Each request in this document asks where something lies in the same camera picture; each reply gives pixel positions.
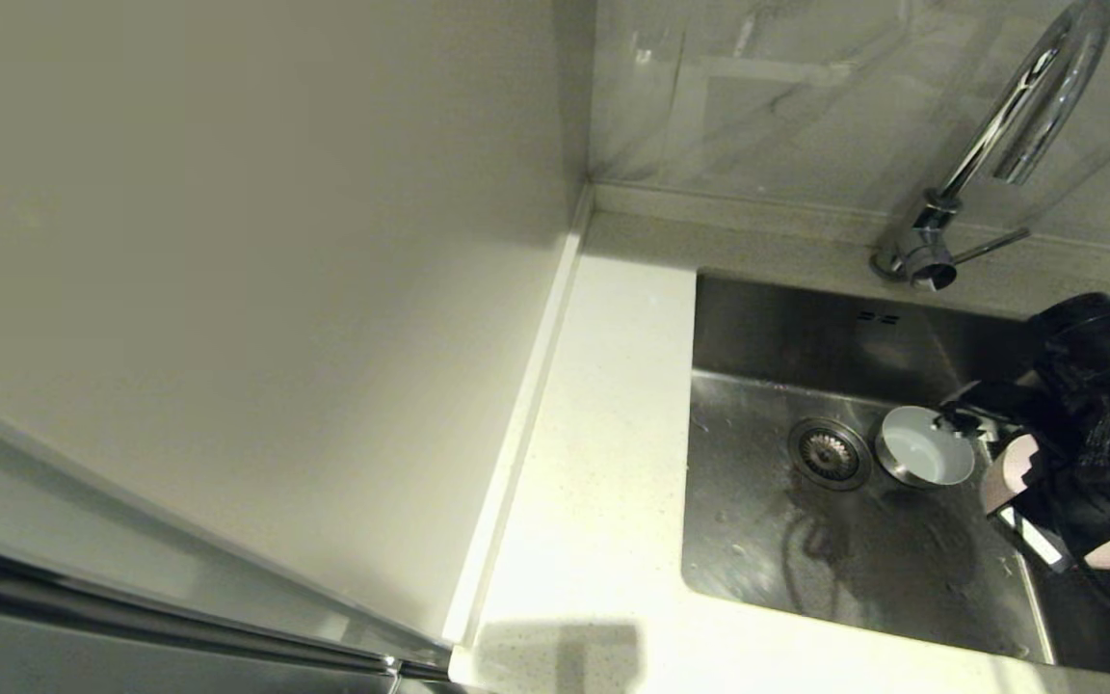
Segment small pale pink cup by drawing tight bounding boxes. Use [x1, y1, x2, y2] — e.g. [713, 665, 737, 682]
[982, 432, 1110, 572]

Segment small pale grey-blue cup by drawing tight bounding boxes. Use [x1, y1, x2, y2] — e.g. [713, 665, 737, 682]
[875, 405, 977, 489]

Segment stainless steel sink basin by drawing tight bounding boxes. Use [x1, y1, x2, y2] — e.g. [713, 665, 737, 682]
[680, 270, 1110, 681]

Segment round metal drain strainer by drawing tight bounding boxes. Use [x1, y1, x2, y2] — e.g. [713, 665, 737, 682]
[787, 417, 873, 493]

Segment chrome gooseneck faucet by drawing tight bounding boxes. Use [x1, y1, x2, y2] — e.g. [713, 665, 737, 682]
[869, 0, 1110, 293]

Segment stone backsplash upstand strip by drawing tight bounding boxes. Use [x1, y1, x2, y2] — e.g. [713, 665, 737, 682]
[590, 181, 1110, 263]

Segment tall beige cabinet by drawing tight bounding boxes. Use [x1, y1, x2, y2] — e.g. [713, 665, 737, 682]
[0, 0, 596, 694]

